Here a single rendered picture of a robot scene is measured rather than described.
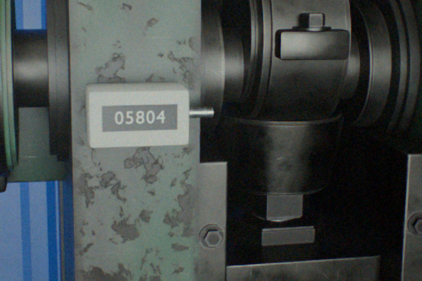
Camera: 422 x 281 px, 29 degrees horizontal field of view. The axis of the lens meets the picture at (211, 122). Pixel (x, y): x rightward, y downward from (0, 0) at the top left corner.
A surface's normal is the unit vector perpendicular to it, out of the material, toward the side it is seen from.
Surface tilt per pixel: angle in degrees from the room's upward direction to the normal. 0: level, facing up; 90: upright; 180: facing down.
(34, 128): 90
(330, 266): 90
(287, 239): 90
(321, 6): 73
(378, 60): 84
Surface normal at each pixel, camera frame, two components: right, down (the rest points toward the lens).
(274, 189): -0.09, 0.35
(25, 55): 0.18, -0.29
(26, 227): -0.66, 0.14
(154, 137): 0.21, 0.19
